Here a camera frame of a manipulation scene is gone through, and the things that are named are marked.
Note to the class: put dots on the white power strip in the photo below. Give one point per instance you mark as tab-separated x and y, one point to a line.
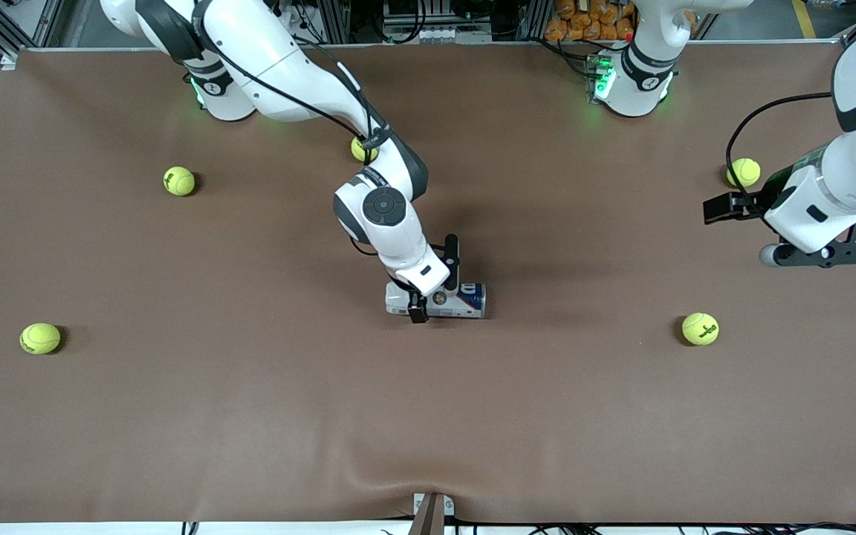
439	35

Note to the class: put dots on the brown table cover mat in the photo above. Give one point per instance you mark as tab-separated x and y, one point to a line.
250	409

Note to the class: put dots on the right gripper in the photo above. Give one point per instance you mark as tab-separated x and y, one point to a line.
417	307

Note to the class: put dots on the yellow-green tennis ball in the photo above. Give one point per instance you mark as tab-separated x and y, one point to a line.
700	328
744	172
40	338
179	180
360	151

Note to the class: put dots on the white blue tennis ball can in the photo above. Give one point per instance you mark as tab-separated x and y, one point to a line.
465	301

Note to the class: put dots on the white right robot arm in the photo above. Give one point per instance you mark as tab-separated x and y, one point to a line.
287	67

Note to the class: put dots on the green-lit control box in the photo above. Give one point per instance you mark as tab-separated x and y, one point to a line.
600	78

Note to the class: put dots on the grey metal clamp bracket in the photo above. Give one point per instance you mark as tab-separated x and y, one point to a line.
432	509

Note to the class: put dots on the orange packaged goods pile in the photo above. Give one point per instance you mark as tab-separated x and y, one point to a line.
584	22

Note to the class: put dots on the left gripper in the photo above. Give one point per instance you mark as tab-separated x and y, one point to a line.
753	200

